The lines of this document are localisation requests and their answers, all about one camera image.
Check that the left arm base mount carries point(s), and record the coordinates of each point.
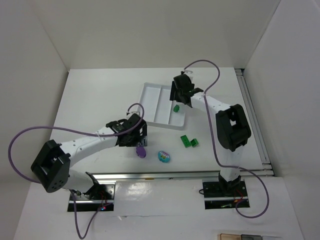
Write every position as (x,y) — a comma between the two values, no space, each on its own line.
(100,196)

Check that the green sloped lego brick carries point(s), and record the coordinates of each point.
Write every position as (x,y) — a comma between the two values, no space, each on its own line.
(194,142)

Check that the white three-compartment tray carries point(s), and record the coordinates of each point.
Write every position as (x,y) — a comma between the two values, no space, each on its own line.
(158,109)

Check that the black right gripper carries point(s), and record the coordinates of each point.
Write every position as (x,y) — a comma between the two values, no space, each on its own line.
(176,92)

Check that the green long lego brick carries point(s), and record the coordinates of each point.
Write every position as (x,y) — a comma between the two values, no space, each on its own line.
(185,141)

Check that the purple rounded lego piece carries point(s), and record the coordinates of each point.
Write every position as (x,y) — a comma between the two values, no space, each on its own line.
(141,152)

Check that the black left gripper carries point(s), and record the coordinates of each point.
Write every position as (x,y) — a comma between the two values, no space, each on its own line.
(141,137)

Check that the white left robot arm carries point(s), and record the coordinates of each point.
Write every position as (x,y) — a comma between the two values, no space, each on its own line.
(53,164)

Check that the brown box at edge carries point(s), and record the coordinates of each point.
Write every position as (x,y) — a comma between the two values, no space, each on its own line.
(227,236)

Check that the aluminium side rail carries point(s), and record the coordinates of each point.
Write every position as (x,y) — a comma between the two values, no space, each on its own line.
(266,164)

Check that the green square lego brick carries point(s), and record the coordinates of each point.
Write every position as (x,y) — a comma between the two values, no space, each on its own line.
(176,108)

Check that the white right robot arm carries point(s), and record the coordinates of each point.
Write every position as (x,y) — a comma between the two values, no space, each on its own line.
(228,125)

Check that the aluminium front rail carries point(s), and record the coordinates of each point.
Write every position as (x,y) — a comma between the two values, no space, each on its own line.
(130,176)

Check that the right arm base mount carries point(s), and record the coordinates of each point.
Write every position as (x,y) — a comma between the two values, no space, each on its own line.
(215,198)

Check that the grey box at edge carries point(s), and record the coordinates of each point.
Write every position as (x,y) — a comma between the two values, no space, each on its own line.
(251,237)

